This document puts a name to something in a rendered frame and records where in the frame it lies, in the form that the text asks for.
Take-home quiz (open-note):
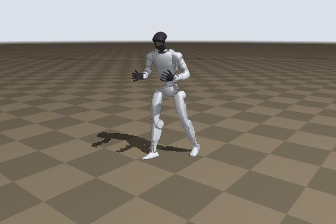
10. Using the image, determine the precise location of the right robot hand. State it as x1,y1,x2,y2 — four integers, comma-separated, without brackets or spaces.
132,70,145,81

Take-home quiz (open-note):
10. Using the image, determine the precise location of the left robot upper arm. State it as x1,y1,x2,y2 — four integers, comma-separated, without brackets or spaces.
171,52,189,73

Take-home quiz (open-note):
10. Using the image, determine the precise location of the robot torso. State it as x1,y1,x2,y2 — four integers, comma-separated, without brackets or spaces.
152,49,178,97

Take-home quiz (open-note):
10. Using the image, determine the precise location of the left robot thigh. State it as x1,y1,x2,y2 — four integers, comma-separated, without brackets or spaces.
174,89,188,128

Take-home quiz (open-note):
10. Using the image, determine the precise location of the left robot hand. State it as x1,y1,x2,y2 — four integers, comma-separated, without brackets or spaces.
160,70,175,82

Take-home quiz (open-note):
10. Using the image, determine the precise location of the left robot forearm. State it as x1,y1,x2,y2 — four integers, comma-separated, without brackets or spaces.
173,71,190,82

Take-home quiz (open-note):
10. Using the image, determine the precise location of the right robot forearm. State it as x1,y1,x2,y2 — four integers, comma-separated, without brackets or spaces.
143,70,149,79

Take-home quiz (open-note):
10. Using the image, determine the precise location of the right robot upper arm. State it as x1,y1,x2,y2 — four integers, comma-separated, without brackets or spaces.
145,51,154,75

